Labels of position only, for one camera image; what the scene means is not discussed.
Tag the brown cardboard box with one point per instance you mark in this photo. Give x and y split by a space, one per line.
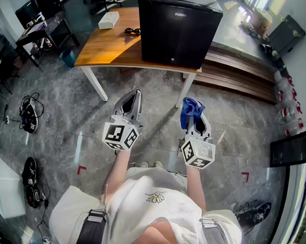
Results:
261 23

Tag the person's left shoe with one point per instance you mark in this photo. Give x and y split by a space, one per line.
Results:
144 165

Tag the person's left forearm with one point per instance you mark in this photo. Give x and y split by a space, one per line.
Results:
118 173

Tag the white cabinet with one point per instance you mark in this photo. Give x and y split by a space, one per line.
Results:
6 183

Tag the black hard case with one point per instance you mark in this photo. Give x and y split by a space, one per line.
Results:
285 36

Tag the wooden table with white legs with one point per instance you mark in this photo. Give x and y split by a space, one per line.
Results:
108 46

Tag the person's shoe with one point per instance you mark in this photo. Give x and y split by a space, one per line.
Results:
144 165
158 164

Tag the stack of wooden planks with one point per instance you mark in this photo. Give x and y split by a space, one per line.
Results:
236 74

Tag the black cabinet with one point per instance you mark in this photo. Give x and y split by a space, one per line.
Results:
44 3

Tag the black office chair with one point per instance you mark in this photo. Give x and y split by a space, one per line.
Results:
102 0

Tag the large glass window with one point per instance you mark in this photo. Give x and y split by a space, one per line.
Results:
302 226

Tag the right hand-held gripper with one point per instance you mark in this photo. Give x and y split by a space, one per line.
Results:
199 151

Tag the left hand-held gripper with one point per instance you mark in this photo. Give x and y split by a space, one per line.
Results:
114 135

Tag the black side table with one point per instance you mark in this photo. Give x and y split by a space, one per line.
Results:
53 26

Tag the black framed screen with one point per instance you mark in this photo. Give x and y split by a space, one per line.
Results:
291 150

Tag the blue waste bin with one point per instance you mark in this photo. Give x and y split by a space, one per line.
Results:
67 57

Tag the black mini fridge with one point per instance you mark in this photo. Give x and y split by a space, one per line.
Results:
177 39

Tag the cluster of clear plastic bottles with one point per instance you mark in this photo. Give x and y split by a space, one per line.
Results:
286 104

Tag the person's right shoe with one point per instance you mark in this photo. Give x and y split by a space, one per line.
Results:
158 164

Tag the white cardboard box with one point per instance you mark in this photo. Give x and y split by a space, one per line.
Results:
108 20

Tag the person's right forearm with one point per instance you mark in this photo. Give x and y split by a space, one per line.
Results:
195 186

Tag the blue cleaning cloth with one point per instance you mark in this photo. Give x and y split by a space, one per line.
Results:
190 108

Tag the white t-shirt with flower print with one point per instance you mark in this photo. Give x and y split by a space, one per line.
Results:
139 207

